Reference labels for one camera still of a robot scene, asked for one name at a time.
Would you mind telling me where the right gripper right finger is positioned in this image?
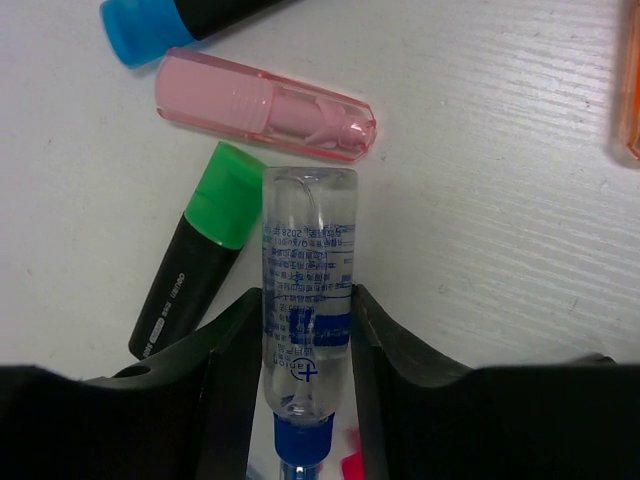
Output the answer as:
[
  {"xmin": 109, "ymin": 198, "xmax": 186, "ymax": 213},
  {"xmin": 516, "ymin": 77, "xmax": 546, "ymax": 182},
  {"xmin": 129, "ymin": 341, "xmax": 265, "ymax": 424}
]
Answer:
[{"xmin": 351, "ymin": 286, "xmax": 639, "ymax": 479}]

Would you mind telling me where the pink cap black highlighter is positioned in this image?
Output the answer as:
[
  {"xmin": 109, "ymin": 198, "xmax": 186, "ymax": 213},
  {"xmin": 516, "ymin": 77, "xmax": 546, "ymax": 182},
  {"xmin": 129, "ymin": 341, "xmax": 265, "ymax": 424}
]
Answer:
[{"xmin": 341, "ymin": 428, "xmax": 365, "ymax": 480}]

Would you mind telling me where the blue cap black highlighter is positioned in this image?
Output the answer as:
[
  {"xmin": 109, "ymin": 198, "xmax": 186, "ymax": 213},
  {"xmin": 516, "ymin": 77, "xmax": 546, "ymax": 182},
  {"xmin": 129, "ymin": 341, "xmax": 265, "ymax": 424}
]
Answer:
[{"xmin": 99, "ymin": 0, "xmax": 282, "ymax": 69}]

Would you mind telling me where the orange translucent marker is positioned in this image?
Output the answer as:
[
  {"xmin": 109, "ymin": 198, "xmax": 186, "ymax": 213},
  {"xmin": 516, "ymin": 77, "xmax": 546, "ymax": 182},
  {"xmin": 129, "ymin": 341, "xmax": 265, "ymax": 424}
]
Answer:
[{"xmin": 607, "ymin": 1, "xmax": 639, "ymax": 169}]

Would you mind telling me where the clear glue bottle blue cap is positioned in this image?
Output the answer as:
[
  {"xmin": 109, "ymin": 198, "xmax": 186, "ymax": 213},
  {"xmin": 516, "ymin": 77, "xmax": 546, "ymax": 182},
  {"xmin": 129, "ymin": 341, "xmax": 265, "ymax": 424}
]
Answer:
[{"xmin": 262, "ymin": 167, "xmax": 358, "ymax": 479}]

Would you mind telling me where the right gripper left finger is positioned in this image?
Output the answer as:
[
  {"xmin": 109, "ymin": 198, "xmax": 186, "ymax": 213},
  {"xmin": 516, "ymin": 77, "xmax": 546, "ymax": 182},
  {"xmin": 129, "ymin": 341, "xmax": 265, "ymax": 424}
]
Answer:
[{"xmin": 1, "ymin": 288, "xmax": 262, "ymax": 479}]

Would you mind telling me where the pink translucent marker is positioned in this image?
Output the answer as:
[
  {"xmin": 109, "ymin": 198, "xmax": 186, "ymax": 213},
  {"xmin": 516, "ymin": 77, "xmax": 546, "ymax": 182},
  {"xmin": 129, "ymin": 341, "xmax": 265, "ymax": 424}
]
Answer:
[{"xmin": 154, "ymin": 48, "xmax": 377, "ymax": 162}]

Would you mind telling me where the green cap black highlighter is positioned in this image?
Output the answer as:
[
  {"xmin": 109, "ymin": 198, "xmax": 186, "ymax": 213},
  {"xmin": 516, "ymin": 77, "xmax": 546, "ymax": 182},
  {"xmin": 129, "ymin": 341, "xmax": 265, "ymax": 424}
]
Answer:
[{"xmin": 128, "ymin": 142, "xmax": 266, "ymax": 360}]

